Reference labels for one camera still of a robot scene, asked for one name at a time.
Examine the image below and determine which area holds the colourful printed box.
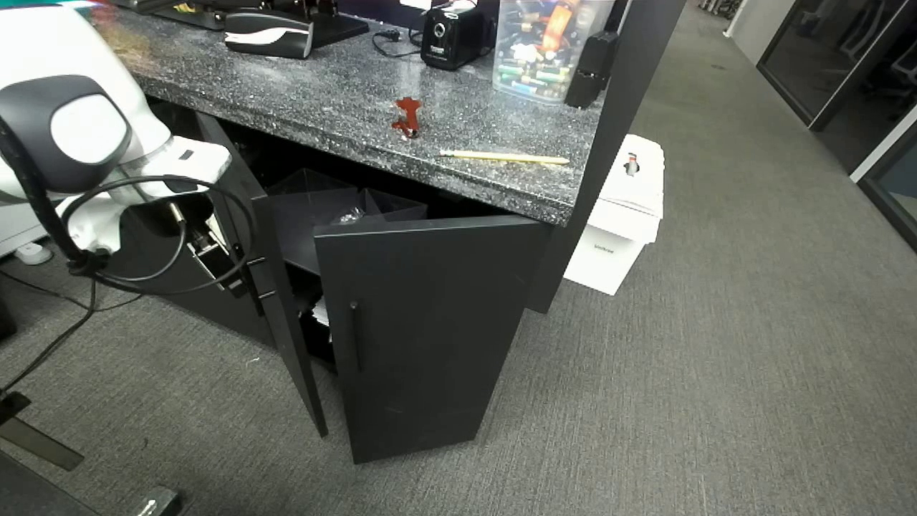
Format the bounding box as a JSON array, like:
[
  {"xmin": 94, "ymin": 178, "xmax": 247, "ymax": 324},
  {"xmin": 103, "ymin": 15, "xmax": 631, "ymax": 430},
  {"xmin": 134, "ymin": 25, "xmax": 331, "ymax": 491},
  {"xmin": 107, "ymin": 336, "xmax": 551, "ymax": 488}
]
[{"xmin": 491, "ymin": 0, "xmax": 616, "ymax": 99}]

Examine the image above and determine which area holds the black pencil sharpener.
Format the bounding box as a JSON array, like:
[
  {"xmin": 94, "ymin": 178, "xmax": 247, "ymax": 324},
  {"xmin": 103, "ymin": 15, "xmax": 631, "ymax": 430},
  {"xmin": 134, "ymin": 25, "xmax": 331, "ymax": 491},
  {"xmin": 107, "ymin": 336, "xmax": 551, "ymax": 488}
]
[{"xmin": 419, "ymin": 0, "xmax": 498, "ymax": 73}]

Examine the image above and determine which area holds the white waste bin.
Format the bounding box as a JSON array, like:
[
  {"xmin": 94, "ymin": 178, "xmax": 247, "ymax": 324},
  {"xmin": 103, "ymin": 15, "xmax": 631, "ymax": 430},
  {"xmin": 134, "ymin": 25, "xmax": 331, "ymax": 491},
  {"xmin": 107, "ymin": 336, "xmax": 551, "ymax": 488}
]
[{"xmin": 561, "ymin": 131, "xmax": 667, "ymax": 297}]

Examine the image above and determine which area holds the black cabinet with granite top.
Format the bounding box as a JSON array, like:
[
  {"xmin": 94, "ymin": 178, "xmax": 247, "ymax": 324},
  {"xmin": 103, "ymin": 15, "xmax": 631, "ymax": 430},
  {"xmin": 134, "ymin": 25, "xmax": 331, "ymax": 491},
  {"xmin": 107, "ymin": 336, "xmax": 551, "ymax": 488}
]
[{"xmin": 88, "ymin": 0, "xmax": 692, "ymax": 383}]

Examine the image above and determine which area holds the small red figurine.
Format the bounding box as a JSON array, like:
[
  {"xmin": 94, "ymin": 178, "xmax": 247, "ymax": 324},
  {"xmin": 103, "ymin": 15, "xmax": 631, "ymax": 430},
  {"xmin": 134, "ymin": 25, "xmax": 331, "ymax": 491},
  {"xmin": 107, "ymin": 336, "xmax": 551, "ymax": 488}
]
[{"xmin": 389, "ymin": 95, "xmax": 429, "ymax": 142}]

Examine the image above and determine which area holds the black cabinet door with handle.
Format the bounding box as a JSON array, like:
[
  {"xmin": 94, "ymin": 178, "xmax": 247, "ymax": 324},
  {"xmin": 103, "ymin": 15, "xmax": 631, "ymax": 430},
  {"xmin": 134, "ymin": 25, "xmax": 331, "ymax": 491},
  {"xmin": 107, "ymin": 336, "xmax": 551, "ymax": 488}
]
[{"xmin": 313, "ymin": 211, "xmax": 554, "ymax": 468}]

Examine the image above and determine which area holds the yellow wooden stick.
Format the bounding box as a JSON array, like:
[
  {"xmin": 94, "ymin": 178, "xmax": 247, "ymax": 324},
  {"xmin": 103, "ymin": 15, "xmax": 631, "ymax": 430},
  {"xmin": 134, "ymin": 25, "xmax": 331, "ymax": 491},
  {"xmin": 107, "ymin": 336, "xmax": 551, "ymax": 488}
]
[{"xmin": 435, "ymin": 147, "xmax": 576, "ymax": 174}]

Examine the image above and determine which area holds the black cabinet door without handle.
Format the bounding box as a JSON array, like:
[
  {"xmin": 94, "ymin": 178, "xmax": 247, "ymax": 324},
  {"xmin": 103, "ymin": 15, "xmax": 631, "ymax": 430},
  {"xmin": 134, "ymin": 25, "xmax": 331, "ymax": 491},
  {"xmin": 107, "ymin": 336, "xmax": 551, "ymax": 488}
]
[{"xmin": 194, "ymin": 112, "xmax": 332, "ymax": 442}]

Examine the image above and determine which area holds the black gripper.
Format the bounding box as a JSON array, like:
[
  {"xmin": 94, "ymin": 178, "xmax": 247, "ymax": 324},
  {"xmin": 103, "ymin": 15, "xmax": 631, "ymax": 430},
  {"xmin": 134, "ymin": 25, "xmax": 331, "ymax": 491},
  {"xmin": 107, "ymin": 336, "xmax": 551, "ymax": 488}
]
[{"xmin": 171, "ymin": 200, "xmax": 269, "ymax": 303}]

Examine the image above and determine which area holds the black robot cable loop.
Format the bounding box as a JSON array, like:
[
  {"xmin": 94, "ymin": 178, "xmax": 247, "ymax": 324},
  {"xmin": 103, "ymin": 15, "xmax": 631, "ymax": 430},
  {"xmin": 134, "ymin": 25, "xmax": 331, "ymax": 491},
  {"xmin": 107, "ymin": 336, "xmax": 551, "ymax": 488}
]
[{"xmin": 0, "ymin": 112, "xmax": 265, "ymax": 397}]

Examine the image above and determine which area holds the black white stapler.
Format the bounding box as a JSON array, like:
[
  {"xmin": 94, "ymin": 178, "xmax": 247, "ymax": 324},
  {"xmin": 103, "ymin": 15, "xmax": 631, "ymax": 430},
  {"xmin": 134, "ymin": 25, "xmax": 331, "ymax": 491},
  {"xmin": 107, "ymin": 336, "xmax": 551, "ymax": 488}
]
[{"xmin": 220, "ymin": 7, "xmax": 319, "ymax": 63}]

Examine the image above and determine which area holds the black flat handheld device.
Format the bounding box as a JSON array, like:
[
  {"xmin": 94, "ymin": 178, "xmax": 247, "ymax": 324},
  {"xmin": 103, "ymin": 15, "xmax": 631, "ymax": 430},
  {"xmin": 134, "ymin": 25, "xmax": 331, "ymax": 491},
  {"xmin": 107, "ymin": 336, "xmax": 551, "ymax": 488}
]
[{"xmin": 561, "ymin": 28, "xmax": 620, "ymax": 112}]

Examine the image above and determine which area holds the black desk cord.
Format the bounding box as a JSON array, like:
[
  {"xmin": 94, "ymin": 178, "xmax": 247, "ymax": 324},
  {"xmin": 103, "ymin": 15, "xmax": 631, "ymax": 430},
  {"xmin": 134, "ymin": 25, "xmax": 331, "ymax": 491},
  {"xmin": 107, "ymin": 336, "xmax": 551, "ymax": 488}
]
[{"xmin": 368, "ymin": 25, "xmax": 427, "ymax": 63}]

